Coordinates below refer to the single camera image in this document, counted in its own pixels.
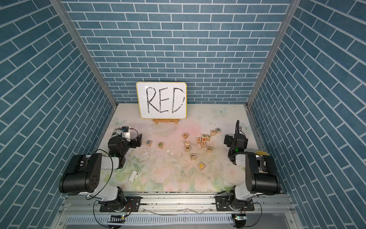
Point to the wooden whiteboard stand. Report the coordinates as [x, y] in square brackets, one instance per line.
[157, 121]

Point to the small white bottle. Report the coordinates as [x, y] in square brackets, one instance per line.
[133, 176]

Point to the wooden block green D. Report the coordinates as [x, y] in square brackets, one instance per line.
[161, 145]

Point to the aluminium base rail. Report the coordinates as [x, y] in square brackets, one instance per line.
[163, 210]

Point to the wooden block teal E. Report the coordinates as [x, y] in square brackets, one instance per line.
[149, 143]

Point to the wooden block letter X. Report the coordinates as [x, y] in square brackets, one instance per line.
[185, 135]

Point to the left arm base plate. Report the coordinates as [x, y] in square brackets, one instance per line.
[127, 204]

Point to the wooden block yellow letter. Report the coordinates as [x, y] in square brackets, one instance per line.
[201, 166]

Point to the white whiteboard yellow frame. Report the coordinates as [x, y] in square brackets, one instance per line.
[162, 100]

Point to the wooden block blue Q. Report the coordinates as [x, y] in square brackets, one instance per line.
[218, 130]

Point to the newspaper print flag can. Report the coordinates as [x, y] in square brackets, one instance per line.
[117, 134]

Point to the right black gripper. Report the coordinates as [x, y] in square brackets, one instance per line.
[229, 139]

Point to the yellow bucket of markers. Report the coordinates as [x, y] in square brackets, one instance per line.
[261, 153]

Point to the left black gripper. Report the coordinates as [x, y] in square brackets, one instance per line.
[133, 145]

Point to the wooden block green exclamation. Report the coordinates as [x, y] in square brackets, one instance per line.
[209, 149]

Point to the wooden block purple L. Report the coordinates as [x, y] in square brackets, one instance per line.
[193, 156]

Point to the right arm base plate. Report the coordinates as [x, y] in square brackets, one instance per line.
[224, 203]

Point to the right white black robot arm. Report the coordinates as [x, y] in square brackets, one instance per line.
[261, 176]

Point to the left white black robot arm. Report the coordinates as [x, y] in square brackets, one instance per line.
[82, 175]

